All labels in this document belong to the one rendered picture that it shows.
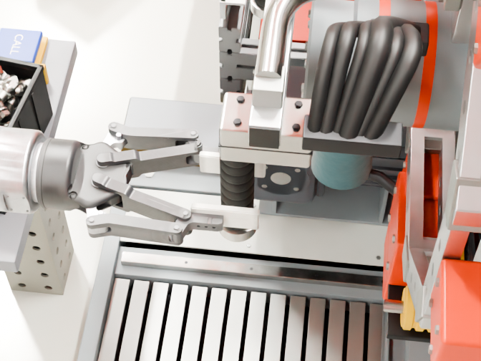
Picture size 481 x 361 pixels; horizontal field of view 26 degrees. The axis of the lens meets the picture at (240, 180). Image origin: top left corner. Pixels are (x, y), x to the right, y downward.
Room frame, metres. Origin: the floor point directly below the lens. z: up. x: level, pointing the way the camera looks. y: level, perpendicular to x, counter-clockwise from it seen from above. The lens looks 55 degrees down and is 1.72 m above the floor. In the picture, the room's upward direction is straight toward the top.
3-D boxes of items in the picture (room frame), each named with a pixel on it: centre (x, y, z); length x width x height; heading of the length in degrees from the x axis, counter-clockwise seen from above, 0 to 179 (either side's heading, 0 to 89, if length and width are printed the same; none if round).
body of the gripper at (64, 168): (0.64, 0.16, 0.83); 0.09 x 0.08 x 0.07; 84
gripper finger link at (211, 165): (0.65, 0.01, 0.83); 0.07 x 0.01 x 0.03; 84
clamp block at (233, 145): (0.63, -0.03, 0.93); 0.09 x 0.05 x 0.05; 84
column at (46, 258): (1.01, 0.38, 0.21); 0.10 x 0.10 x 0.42; 84
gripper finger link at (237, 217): (0.59, 0.02, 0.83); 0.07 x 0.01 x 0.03; 84
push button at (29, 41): (1.15, 0.36, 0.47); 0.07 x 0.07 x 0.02; 84
